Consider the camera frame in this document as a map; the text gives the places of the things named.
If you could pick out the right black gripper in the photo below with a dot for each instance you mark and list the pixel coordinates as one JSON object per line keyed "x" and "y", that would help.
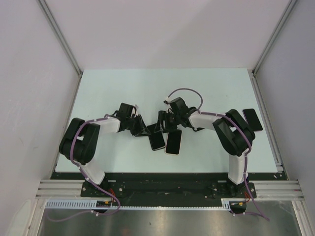
{"x": 165, "y": 120}

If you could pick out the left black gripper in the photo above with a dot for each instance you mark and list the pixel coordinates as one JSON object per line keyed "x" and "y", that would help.
{"x": 135, "y": 125}

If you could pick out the white-edged black phone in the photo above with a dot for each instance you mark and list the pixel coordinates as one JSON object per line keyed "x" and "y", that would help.
{"x": 157, "y": 141}

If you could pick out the beige phone case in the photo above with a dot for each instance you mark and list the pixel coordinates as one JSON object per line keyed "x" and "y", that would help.
{"x": 173, "y": 153}

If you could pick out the teal-edged phone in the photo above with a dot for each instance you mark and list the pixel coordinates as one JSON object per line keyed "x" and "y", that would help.
{"x": 173, "y": 141}

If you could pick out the purple-edged phone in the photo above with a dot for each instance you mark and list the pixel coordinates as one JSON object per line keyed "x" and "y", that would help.
{"x": 252, "y": 119}

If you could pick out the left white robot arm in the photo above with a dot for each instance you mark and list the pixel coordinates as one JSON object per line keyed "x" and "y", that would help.
{"x": 79, "y": 142}

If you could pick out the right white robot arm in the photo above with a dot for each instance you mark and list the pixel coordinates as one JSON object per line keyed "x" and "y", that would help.
{"x": 234, "y": 133}

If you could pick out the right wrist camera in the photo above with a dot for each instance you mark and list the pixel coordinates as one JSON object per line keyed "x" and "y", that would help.
{"x": 168, "y": 107}

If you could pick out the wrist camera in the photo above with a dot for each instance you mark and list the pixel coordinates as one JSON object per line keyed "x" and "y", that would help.
{"x": 134, "y": 112}
{"x": 168, "y": 107}

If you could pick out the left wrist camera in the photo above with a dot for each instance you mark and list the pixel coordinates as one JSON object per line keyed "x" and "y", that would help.
{"x": 134, "y": 112}

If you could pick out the slotted cable duct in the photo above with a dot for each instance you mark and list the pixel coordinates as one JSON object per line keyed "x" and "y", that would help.
{"x": 203, "y": 204}

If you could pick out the horizontal aluminium rail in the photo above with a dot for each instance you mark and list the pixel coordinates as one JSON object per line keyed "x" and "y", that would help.
{"x": 266, "y": 190}

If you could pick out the left aluminium frame post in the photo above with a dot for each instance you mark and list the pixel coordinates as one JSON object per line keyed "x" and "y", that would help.
{"x": 43, "y": 5}

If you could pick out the aluminium frame post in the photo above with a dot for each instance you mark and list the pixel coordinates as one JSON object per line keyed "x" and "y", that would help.
{"x": 43, "y": 5}
{"x": 275, "y": 34}

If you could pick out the right aluminium frame post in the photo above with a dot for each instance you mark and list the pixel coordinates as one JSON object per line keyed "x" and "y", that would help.
{"x": 275, "y": 34}

